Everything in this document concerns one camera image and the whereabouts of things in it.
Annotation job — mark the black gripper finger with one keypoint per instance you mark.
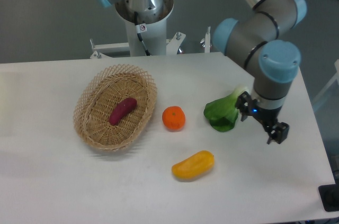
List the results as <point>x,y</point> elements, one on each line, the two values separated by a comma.
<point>277,132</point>
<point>244,104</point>

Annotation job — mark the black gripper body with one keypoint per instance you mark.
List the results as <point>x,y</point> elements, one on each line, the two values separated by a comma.
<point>265,112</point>

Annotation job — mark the purple sweet potato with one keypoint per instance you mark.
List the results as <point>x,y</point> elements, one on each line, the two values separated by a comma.
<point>122,109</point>

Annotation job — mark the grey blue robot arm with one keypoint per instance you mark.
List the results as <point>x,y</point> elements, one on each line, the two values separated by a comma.
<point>254,45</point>

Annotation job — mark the woven wicker basket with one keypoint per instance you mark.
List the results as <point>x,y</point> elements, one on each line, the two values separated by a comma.
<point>110,87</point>

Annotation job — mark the green bok choy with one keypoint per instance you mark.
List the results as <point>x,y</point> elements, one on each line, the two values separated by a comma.
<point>222,113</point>

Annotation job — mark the orange mandarin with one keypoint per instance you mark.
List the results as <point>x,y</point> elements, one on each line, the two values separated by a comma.
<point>173,118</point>

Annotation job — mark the yellow mango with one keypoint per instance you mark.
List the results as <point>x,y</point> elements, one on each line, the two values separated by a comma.
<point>194,166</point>

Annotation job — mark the black device at table edge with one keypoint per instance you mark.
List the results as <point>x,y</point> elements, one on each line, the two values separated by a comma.
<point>329,197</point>

